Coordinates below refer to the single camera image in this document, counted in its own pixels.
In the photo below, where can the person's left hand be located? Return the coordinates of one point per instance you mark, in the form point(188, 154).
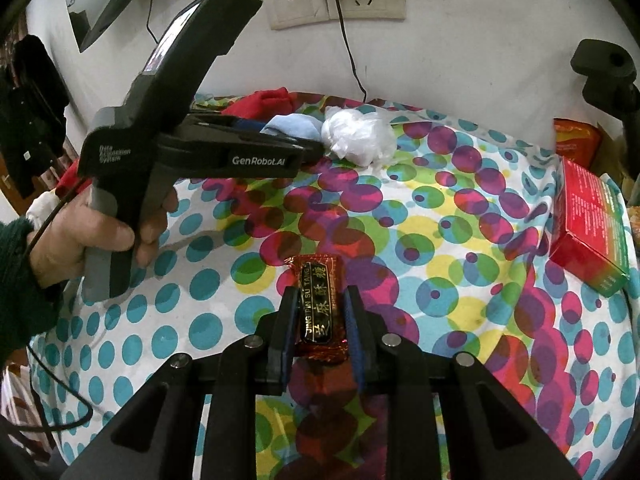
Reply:
point(60, 250)

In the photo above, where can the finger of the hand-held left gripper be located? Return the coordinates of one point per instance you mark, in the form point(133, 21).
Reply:
point(280, 141)

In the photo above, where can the light blue cloth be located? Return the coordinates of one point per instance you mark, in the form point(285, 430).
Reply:
point(295, 127)

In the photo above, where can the black clamp mount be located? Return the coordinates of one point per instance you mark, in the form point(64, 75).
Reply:
point(605, 65)

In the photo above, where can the black monitor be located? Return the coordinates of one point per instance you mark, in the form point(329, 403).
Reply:
point(100, 15)

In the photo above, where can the white cloth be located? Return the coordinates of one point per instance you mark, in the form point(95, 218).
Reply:
point(42, 210)

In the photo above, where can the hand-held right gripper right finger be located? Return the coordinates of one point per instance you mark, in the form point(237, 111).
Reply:
point(354, 350)

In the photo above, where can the dark hanging jacket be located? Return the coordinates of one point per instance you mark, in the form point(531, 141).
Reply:
point(30, 110)

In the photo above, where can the red cloth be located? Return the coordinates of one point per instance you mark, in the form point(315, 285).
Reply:
point(265, 100)

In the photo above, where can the red candy packet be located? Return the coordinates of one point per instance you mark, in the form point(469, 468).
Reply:
point(317, 300)

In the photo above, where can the orange snack packet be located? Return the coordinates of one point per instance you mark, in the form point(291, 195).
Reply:
point(575, 140)

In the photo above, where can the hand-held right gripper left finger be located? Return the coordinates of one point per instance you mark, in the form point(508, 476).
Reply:
point(287, 345)

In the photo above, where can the white plastic bag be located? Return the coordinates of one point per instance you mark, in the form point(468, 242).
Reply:
point(355, 135)

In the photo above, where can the person's left forearm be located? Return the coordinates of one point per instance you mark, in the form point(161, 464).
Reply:
point(20, 300)

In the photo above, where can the red cardboard box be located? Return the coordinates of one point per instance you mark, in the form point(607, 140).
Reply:
point(585, 230)

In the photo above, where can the polka dot blanket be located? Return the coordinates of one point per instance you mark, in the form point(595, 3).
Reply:
point(450, 260)

